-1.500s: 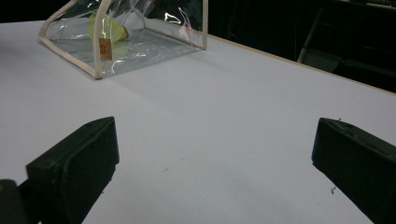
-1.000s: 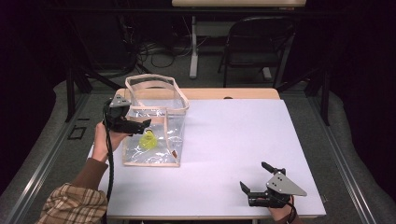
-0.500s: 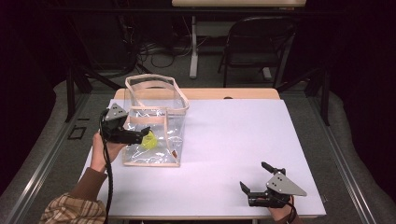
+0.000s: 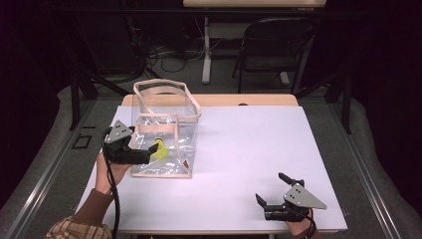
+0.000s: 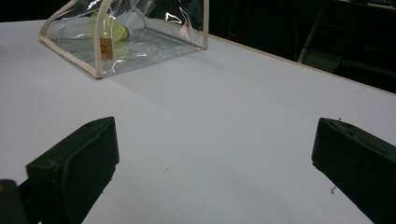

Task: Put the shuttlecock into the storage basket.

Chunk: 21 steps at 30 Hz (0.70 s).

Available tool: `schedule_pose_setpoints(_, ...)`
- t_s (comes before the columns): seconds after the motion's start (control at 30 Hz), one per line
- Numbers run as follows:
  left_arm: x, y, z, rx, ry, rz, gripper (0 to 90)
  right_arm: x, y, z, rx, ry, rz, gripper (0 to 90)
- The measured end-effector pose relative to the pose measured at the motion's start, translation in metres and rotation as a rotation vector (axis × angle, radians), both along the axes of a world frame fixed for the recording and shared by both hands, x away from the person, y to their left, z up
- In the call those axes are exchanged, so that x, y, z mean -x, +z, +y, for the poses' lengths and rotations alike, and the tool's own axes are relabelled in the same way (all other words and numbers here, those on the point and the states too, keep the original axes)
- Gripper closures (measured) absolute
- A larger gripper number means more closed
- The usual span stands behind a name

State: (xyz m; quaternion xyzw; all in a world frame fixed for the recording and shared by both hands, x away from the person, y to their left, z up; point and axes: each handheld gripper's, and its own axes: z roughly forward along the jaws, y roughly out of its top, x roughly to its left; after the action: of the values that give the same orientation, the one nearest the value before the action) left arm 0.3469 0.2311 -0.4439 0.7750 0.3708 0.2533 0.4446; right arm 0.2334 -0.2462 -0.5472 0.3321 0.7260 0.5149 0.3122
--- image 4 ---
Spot white-legged desk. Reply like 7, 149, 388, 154
182, 0, 327, 85

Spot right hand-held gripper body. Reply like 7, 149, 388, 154
264, 182, 328, 223

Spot person's left hand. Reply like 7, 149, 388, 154
95, 151, 132, 195

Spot person's plaid garment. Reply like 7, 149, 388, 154
44, 215, 113, 239

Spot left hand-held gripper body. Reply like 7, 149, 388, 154
104, 119, 152, 165

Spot clear bag with beige trim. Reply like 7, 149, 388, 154
129, 78, 203, 179

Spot black floor socket plate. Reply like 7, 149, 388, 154
72, 133, 94, 150

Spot black metal stand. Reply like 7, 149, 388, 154
295, 66, 353, 135
68, 19, 133, 131

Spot metal frame rail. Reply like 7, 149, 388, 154
0, 99, 98, 239
326, 99, 403, 239

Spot black cable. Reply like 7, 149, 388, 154
304, 209, 317, 239
101, 127, 121, 239

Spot person's right hand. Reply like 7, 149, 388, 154
285, 208, 317, 238

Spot bundle of floor cables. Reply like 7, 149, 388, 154
145, 36, 207, 74

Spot black folding chair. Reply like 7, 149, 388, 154
232, 17, 317, 96

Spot yellow shuttlecock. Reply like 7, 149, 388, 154
150, 138, 169, 160

